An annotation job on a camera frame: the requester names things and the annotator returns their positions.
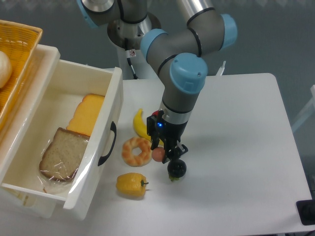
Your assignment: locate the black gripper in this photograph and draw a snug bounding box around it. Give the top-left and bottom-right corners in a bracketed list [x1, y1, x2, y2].
[161, 120, 188, 164]

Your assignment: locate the pink egg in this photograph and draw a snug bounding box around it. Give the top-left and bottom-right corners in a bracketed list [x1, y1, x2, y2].
[152, 147, 165, 162]

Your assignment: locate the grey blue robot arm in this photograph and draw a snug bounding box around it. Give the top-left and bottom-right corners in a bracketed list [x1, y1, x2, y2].
[77, 0, 238, 162]

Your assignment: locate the white open upper drawer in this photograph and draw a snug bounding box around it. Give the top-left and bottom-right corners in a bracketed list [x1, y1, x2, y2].
[0, 60, 123, 220]

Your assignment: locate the dark eggplant toy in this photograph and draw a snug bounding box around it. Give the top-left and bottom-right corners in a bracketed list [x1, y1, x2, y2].
[167, 159, 187, 181]

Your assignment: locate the yellow toy banana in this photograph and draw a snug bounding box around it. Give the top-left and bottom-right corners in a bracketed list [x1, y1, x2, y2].
[133, 108, 152, 149]

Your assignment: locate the orange glazed toy donut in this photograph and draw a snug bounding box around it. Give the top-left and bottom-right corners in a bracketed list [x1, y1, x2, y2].
[122, 137, 151, 167]

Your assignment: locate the yellow toy bell pepper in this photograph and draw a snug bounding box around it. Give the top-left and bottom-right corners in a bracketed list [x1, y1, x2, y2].
[116, 173, 149, 197]

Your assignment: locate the orange toast slice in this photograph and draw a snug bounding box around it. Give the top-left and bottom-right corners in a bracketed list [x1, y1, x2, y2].
[66, 94, 104, 137]

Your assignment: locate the brown bread slice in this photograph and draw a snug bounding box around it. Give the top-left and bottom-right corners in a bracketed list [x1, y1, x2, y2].
[39, 127, 90, 182]

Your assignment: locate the black device at edge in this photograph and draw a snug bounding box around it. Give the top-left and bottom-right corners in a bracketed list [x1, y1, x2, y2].
[296, 200, 315, 226]

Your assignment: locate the yellow wicker basket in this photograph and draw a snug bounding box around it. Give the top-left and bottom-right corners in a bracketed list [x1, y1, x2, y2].
[0, 20, 43, 128]

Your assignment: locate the white round bun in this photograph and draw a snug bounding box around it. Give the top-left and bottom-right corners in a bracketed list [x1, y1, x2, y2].
[0, 51, 12, 88]

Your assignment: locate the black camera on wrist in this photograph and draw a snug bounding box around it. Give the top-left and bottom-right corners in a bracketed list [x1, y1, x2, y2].
[147, 110, 165, 150]

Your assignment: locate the black drawer handle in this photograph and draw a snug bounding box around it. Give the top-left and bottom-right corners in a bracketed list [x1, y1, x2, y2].
[97, 121, 117, 167]

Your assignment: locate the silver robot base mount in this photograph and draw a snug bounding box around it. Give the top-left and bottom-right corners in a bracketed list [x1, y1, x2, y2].
[107, 12, 161, 50]

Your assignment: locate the white drawer cabinet frame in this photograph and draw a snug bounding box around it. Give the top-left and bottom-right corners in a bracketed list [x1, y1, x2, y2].
[0, 45, 60, 218]

